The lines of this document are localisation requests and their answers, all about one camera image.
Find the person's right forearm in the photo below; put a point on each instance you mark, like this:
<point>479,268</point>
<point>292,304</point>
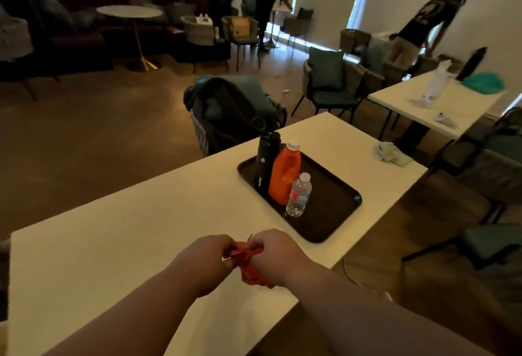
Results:
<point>367,319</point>

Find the teal green bag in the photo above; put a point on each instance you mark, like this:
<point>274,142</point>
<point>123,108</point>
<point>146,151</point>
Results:
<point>484,83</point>

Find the light green crumpled cloth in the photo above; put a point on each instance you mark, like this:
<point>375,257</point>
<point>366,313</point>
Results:
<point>392,154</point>

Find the wicker chair with yellow cushion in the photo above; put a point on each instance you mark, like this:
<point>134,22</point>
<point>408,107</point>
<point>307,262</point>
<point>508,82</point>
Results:
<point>240,33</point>

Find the wicker chair with black backpack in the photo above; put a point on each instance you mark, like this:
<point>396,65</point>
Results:
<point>228,115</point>

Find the dark brown serving tray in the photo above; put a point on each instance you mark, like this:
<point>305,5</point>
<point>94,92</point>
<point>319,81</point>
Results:
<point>322,200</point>

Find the person's right hand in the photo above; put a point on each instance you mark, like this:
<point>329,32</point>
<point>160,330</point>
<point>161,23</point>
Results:
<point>277,255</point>

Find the small white gadget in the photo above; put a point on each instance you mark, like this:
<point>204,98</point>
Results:
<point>444,120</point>

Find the clear plastic water bottle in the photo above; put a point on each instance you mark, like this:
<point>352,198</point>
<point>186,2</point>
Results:
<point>299,195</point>

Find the wicker chair with teal cushion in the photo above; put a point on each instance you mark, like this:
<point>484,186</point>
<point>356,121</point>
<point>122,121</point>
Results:
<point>332,90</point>

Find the dark wicker armchair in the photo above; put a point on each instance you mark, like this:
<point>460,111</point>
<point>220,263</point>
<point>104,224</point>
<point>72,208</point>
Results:
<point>485,156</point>

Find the black insulated bottle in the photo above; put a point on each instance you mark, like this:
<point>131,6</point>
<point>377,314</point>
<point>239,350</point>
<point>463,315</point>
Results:
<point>266,164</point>

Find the white spray bottle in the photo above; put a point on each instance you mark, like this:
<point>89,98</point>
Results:
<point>435,84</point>

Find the person's left hand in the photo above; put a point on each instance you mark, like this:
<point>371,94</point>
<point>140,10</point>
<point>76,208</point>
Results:
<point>204,260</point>

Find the tall black bottle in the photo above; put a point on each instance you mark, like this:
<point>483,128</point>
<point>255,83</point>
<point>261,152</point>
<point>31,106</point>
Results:
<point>472,63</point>

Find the person's left fingers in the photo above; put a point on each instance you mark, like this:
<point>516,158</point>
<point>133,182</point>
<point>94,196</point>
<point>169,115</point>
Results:
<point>230,251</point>

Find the teal square cushion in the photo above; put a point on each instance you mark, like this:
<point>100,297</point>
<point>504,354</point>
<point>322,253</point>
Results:
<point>326,68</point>

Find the person's left forearm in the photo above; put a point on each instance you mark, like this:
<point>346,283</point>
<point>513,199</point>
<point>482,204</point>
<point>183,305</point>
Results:
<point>130,317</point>

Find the white rectangular table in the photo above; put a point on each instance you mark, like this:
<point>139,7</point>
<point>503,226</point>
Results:
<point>171,221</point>
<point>444,100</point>

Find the dark red sofa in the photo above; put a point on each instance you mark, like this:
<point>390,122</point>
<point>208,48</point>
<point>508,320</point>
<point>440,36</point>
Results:
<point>81,21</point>

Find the dark chair with teal seat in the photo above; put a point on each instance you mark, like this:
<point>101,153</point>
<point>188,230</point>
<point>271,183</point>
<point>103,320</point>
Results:
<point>469,245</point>

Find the red cloth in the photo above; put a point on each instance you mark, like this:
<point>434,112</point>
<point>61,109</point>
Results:
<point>249,265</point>

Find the black backpack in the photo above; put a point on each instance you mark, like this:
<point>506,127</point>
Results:
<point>228,111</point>

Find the round white pedestal table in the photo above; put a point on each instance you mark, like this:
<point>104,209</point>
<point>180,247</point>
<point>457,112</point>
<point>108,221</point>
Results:
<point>132,25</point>

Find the grey chair with dark cushion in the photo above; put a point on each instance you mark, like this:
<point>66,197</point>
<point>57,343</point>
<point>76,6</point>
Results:
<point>297,25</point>

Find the person's right fingers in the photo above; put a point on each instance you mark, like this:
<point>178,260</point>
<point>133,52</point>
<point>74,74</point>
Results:
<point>255,249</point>

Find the orange plastic jug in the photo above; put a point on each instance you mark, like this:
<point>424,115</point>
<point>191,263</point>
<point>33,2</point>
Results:
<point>284,174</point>

